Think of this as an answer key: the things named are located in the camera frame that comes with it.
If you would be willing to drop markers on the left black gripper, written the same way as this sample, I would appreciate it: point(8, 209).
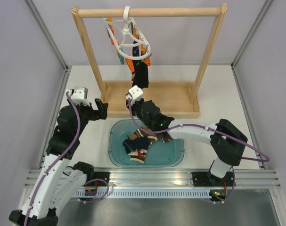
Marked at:
point(102, 113)

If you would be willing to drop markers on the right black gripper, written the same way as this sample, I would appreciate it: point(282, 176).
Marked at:
point(135, 103)

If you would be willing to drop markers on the brown striped sock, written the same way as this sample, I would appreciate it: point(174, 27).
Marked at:
point(166, 139)
point(140, 155)

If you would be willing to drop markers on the navy patterned sock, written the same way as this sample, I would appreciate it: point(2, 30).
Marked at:
point(136, 53)
point(136, 144)

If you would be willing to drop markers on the black sock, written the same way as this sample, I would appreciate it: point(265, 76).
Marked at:
point(141, 78)

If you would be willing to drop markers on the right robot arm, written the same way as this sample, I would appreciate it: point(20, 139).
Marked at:
point(227, 141)

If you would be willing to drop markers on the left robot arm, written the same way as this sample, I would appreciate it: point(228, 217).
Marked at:
point(47, 200)

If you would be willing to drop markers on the white clip hanger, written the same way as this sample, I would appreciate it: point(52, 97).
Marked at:
point(126, 40)

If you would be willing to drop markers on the wooden hanging rack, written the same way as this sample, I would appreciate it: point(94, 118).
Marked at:
point(175, 98)

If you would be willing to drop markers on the teal plastic bin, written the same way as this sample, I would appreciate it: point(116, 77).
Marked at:
point(159, 154)

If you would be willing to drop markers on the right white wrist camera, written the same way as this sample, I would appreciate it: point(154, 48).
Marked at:
point(134, 94)

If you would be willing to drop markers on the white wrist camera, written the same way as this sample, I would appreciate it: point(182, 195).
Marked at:
point(134, 94)
point(78, 95)

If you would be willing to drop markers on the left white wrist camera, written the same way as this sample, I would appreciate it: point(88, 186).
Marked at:
point(78, 95)

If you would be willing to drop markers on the white slotted cable duct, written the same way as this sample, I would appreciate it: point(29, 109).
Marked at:
point(145, 193)

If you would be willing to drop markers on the aluminium mounting rail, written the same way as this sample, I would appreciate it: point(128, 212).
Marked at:
point(185, 178)

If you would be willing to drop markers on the left aluminium frame post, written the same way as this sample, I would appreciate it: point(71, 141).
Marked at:
point(39, 20)

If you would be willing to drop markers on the aluminium frame post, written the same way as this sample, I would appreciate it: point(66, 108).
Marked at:
point(262, 13)
point(39, 20)

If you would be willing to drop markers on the right aluminium frame post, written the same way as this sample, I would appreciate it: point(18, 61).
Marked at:
point(262, 13)

